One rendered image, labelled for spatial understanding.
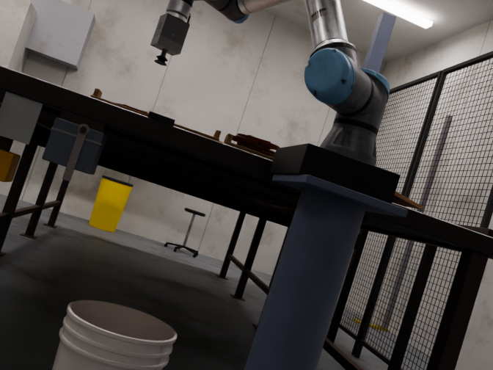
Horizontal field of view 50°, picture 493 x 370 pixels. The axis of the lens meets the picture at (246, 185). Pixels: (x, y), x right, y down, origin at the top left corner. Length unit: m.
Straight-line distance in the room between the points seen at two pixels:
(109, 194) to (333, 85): 5.55
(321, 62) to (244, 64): 6.34
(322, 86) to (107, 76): 6.21
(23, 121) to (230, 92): 6.04
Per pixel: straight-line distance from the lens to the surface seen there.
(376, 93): 1.35
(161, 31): 1.76
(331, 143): 1.33
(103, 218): 6.65
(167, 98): 7.32
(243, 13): 1.80
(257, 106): 7.54
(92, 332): 1.37
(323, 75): 1.25
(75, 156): 1.50
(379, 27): 3.98
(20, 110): 1.57
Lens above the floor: 0.74
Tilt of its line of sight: 3 degrees up
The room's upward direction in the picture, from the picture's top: 18 degrees clockwise
